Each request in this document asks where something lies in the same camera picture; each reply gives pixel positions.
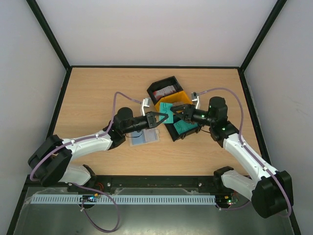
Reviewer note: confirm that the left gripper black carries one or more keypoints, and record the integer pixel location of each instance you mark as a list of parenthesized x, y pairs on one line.
[(150, 119)]

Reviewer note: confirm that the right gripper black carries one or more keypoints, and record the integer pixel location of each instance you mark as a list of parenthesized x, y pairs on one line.
[(190, 112)]

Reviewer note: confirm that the teal credit card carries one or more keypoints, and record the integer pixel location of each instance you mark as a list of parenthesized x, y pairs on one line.
[(165, 108)]

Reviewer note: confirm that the beige card holder wallet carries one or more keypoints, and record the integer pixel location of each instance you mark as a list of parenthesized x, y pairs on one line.
[(136, 138)]

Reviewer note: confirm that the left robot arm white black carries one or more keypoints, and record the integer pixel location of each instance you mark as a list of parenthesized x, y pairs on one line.
[(52, 161)]

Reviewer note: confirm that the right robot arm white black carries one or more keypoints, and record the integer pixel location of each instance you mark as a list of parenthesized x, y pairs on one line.
[(230, 138)]

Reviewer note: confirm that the teal cards stack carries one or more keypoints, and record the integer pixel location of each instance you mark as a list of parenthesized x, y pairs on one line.
[(182, 126)]

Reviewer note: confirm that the black bin with teal cards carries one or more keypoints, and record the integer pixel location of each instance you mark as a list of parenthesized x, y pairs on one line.
[(175, 136)]

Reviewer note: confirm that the stack of red white cards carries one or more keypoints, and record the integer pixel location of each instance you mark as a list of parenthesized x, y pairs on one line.
[(164, 91)]

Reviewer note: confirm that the black bin with red cards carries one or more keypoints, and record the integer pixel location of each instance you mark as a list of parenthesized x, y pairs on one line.
[(161, 84)]

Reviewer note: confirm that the yellow bin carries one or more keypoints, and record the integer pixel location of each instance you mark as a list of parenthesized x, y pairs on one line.
[(180, 97)]

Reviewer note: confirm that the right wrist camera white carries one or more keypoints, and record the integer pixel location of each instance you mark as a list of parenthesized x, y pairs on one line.
[(195, 98)]

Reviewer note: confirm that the black aluminium frame rail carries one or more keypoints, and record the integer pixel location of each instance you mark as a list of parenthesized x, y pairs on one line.
[(156, 182)]

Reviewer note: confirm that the light blue cable duct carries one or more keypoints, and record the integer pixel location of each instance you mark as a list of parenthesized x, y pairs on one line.
[(125, 199)]

